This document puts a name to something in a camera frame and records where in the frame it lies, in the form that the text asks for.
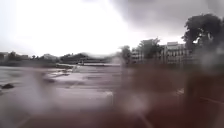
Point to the low dark building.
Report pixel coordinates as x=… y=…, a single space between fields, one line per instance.
x=78 y=58

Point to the pale multi-storey building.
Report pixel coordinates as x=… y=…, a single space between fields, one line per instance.
x=175 y=52

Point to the distant line of trees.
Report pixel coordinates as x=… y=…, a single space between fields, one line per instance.
x=23 y=56

